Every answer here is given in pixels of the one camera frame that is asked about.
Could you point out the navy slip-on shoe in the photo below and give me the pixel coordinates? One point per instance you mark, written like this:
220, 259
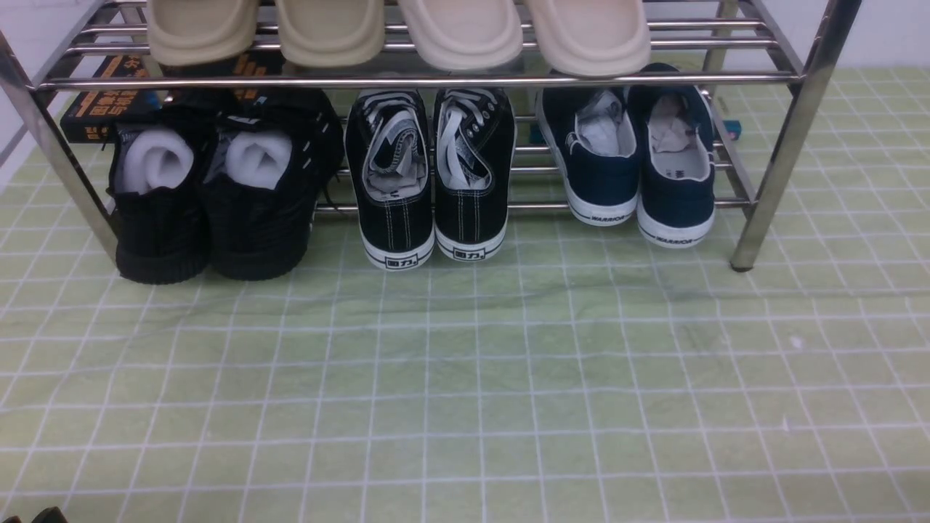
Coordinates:
594, 144
676, 205

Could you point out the stainless steel shoe rack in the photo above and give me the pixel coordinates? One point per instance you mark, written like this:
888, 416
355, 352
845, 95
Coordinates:
108, 50

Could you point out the black canvas sneaker right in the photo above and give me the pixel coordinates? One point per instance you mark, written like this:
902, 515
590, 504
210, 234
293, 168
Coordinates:
474, 133

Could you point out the black canvas sneaker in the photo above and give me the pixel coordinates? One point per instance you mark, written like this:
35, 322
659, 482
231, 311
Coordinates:
387, 150
474, 133

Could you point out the black canvas sneaker left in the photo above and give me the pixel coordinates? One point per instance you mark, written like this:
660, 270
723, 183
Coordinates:
387, 150

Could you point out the black knit sneaker right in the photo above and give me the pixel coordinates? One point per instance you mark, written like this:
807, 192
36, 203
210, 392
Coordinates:
273, 162

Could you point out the black knit sneaker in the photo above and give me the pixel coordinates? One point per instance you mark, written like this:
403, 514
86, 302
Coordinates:
273, 162
159, 161

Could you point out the cream slipper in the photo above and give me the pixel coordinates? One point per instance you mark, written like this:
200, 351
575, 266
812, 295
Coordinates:
592, 38
464, 35

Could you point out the cream slipper far right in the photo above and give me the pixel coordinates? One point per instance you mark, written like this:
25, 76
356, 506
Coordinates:
592, 38

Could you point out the tan slipper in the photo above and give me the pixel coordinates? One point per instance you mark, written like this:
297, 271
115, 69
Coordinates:
330, 34
185, 33

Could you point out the black knit sneaker left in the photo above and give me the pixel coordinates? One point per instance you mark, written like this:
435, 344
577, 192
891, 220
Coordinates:
159, 161

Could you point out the green checkered tablecloth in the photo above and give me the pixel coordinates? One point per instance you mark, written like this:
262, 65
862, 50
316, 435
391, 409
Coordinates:
582, 375

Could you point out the tan slipper far left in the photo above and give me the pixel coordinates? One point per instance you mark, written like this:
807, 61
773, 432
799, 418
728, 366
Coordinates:
185, 33

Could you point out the black orange book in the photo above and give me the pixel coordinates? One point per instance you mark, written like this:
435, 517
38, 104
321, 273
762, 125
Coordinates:
88, 117

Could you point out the black object bottom corner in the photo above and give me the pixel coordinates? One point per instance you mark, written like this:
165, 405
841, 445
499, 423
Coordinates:
50, 514

